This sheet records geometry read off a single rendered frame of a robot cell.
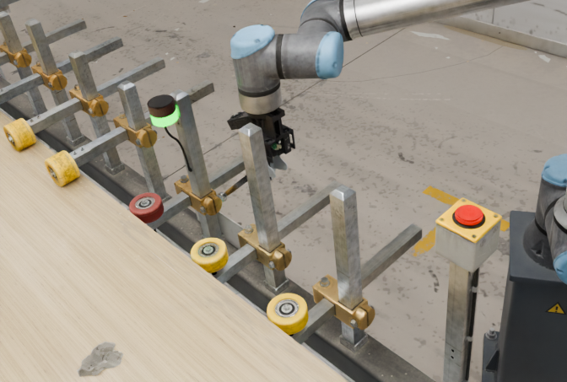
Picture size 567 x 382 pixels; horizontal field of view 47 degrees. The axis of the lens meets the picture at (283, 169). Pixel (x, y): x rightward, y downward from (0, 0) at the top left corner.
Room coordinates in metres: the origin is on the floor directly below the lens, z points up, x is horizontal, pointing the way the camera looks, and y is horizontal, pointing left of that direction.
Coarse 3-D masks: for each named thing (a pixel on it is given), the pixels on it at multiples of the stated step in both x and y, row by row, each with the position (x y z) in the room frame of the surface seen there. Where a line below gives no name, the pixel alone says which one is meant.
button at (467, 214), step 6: (456, 210) 0.72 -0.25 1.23; (462, 210) 0.72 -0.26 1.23; (468, 210) 0.71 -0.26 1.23; (474, 210) 0.71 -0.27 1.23; (480, 210) 0.71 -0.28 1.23; (456, 216) 0.71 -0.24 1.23; (462, 216) 0.70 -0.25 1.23; (468, 216) 0.70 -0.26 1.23; (474, 216) 0.70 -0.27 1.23; (480, 216) 0.70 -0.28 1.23; (462, 222) 0.70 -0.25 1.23; (468, 222) 0.69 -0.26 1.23; (474, 222) 0.69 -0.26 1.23
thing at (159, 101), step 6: (156, 96) 1.30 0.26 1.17; (162, 96) 1.29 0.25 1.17; (168, 96) 1.29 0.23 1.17; (150, 102) 1.27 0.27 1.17; (156, 102) 1.27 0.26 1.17; (162, 102) 1.27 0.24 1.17; (168, 102) 1.26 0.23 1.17; (156, 108) 1.25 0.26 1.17; (180, 120) 1.28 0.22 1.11; (162, 126) 1.25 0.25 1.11; (180, 126) 1.28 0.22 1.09; (168, 132) 1.27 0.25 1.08; (174, 138) 1.28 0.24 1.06; (180, 144) 1.28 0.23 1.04; (186, 162) 1.28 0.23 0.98
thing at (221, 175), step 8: (232, 160) 1.43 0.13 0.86; (240, 160) 1.43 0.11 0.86; (224, 168) 1.40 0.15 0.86; (232, 168) 1.40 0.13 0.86; (240, 168) 1.41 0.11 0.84; (208, 176) 1.38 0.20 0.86; (216, 176) 1.37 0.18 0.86; (224, 176) 1.38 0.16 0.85; (232, 176) 1.39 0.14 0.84; (216, 184) 1.36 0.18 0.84; (176, 200) 1.30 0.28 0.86; (184, 200) 1.30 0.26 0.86; (168, 208) 1.27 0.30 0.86; (176, 208) 1.28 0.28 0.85; (184, 208) 1.29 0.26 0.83; (168, 216) 1.26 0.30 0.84; (152, 224) 1.23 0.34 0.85; (160, 224) 1.24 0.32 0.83
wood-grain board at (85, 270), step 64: (0, 128) 1.71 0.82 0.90; (0, 192) 1.38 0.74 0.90; (64, 192) 1.34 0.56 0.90; (0, 256) 1.13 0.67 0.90; (64, 256) 1.10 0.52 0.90; (128, 256) 1.07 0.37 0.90; (0, 320) 0.94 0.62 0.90; (64, 320) 0.91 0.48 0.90; (128, 320) 0.89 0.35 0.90; (192, 320) 0.87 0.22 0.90; (256, 320) 0.84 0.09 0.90
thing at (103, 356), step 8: (104, 344) 0.83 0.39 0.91; (112, 344) 0.83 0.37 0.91; (96, 352) 0.81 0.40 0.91; (104, 352) 0.81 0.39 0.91; (112, 352) 0.80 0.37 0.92; (120, 352) 0.81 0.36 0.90; (88, 360) 0.79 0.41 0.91; (96, 360) 0.80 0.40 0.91; (104, 360) 0.79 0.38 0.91; (112, 360) 0.79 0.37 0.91; (120, 360) 0.79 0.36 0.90; (80, 368) 0.78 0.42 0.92; (88, 368) 0.78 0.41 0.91; (96, 368) 0.78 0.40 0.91; (104, 368) 0.78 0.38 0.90; (112, 368) 0.78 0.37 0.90; (80, 376) 0.77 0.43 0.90
